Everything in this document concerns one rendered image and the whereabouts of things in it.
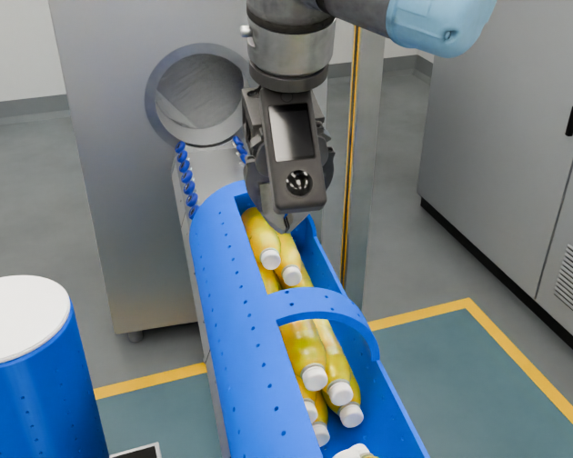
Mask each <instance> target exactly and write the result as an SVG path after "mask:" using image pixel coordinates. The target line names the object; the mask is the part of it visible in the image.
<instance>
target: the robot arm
mask: <svg viewBox="0 0 573 458"><path fill-rule="evenodd" d="M496 2H497V0H246V18H247V21H248V25H241V26H240V28H239V32H240V35H241V36H242V37H247V54H248V57H249V73H250V75H251V77H252V79H253V80H254V81H255V82H256V83H258V87H254V88H245V89H242V125H243V133H244V137H245V139H246V143H247V146H248V149H249V153H250V156H246V157H245V160H246V165H245V167H244V169H243V176H244V181H245V185H246V190H247V193H248V195H249V197H250V198H251V200H252V202H253V203H254V205H255V206H256V208H257V210H258V212H260V213H261V214H262V216H263V217H264V219H265V220H266V222H267V223H268V224H269V225H270V226H271V227H272V228H273V229H274V230H276V231H277V232H278V233H280V234H289V233H291V232H292V231H293V230H294V229H295V228H296V227H297V226H298V225H299V224H300V223H301V222H302V221H303V220H304V219H305V218H306V217H307V216H308V215H309V214H310V213H311V211H319V210H321V209H323V207H324V206H325V204H326V203H327V192H326V190H327V188H328V187H329V186H330V184H331V181H332V179H333V175H334V162H333V161H334V156H335V154H336V153H335V151H334V148H333V146H327V142H328V141H330V140H331V136H330V134H329V132H328V130H326V129H324V126H323V123H324V122H325V117H324V115H323V113H322V111H321V108H320V106H319V104H318V101H317V99H316V97H315V94H314V92H313V90H312V89H314V88H316V87H318V86H320V85H321V84H323V83H324V82H325V80H326V79H327V74H328V65H329V62H330V60H331V58H332V55H333V49H334V40H335V30H336V20H337V18H338V19H341V20H343V21H346V22H348V23H350V24H352V25H356V26H359V27H361V28H364V29H366V30H368V31H370V32H373V33H376V34H378V35H382V36H384V37H386V38H389V39H391V40H392V41H393V42H394V43H395V44H397V45H400V46H402V47H405V48H410V49H411V48H416V49H418V50H421V51H424V52H427V53H430V54H432V55H437V56H440V57H443V58H453V57H457V56H459V55H462V54H464V53H465V52H466V51H467V50H468V49H469V48H470V47H471V46H472V45H473V44H474V43H475V42H476V41H477V39H478V38H479V36H480V34H481V31H482V29H483V27H484V25H485V23H487V22H488V19H489V18H490V16H491V14H492V12H493V9H494V7H495V5H496ZM257 92H258V94H257ZM254 93H256V94H255V95H251V94H254ZM285 214H288V215H287V216H286V219H285V217H284V216H285Z"/></svg>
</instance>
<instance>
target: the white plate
mask: <svg viewBox="0 0 573 458"><path fill-rule="evenodd" d="M69 312H70V300H69V297H68V294H67V292H66V290H65V289H64V288H63V287H62V286H61V285H60V284H58V283H56V282H54V281H52V280H49V279H46V278H44V277H39V276H33V275H13V276H6V277H1V278H0V363H4V362H7V361H10V360H13V359H15V358H18V357H20V356H23V355H25V354H27V353H30V352H32V351H34V350H35V349H36V348H38V347H40V346H41V345H43V344H45V343H46V342H47V341H48V340H50V339H51V338H52V337H53V336H54V335H55V334H56V333H57V332H58V331H59V330H60V329H61V328H62V326H63V325H64V324H65V321H66V319H67V317H68V315H69Z"/></svg>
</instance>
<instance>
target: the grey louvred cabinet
mask: <svg viewBox="0 0 573 458"><path fill-rule="evenodd" d="M417 192H418V193H419V194H420V195H421V196H422V197H421V204H420V205H421V206H422V207H423V208H424V209H425V210H426V211H427V212H428V213H429V214H430V215H431V216H432V217H433V218H434V219H435V220H436V221H438V222H439V223H440V224H441V225H442V226H443V227H444V228H445V229H446V230H447V231H448V232H449V233H450V234H451V235H452V236H453V237H455V238H456V239H457V240H458V241H459V242H460V243H461V244H462V245H463V246H464V247H465V248H466V249H467V250H468V251H469V252H470V253H471V254H473V255H474V256H475V257H476V258H477V259H478V260H479V261H480V262H481V263H482V264H483V265H484V266H485V267H486V268H487V269H488V270H489V271H490V272H491V273H492V274H493V275H495V276H496V277H497V279H498V280H499V281H500V282H501V283H502V284H503V285H505V286H506V287H507V288H508V289H509V290H510V291H511V292H512V293H513V294H514V295H515V296H516V297H517V298H518V299H519V300H520V301H521V302H522V303H523V304H525V305H526V306H527V307H528V308H529V309H530V310H531V311H532V312H533V313H534V314H535V315H536V316H537V317H538V318H539V319H540V320H541V321H543V322H544V323H545V324H546V325H547V326H548V327H549V328H550V329H551V330H552V331H553V332H554V333H555V334H556V335H557V336H558V337H560V338H561V339H562V340H563V341H564V342H565V343H566V344H567V345H568V346H569V347H570V348H571V349H572V350H573V0H497V2H496V5H495V7H494V9H493V12H492V14H491V16H490V18H489V19H488V22H487V23H485V25H484V27H483V29H482V31H481V34H480V36H479V38H478V39H477V41H476V42H475V43H474V44H473V45H472V46H471V47H470V48H469V49H468V50H467V51H466V52H465V53H464V54H462V55H459V56H457V57H453V58H443V57H440V56H437V55H434V62H433V69H432V76H431V83H430V90H429V98H428V104H427V118H426V124H425V132H424V139H423V145H422V153H421V160H420V167H419V174H418V181H417Z"/></svg>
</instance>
